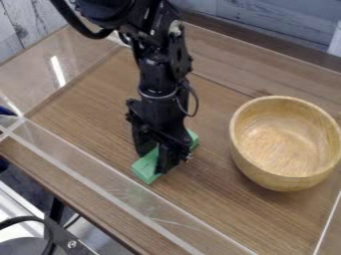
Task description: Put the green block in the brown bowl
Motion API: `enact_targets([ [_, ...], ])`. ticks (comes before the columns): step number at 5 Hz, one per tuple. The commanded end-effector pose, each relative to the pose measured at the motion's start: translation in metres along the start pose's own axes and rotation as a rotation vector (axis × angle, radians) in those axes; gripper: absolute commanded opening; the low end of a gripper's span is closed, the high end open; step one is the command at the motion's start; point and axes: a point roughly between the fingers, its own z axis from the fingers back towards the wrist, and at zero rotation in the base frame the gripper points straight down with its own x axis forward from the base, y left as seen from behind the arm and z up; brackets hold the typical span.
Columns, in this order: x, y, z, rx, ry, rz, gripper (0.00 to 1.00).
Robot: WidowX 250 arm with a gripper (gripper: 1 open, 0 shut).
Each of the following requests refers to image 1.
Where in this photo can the blue object at left edge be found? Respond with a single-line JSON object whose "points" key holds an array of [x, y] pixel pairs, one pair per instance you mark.
{"points": [[6, 112]]}

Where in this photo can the clear acrylic barrier wall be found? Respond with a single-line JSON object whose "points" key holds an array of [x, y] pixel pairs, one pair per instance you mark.
{"points": [[67, 86]]}

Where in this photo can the black metal base plate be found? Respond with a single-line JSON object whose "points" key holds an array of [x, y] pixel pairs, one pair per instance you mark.
{"points": [[58, 241]]}

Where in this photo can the green rectangular block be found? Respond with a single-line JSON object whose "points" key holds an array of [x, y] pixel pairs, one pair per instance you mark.
{"points": [[143, 168]]}

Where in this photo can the brown wooden bowl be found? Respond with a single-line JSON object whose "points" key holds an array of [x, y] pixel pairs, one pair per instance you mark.
{"points": [[285, 143]]}

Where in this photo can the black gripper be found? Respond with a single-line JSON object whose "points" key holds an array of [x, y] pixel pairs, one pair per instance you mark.
{"points": [[158, 128]]}

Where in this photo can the black table leg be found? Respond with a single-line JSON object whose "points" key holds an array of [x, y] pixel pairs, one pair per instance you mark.
{"points": [[56, 210]]}

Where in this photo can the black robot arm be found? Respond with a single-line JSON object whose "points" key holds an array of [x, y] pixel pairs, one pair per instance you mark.
{"points": [[149, 25]]}

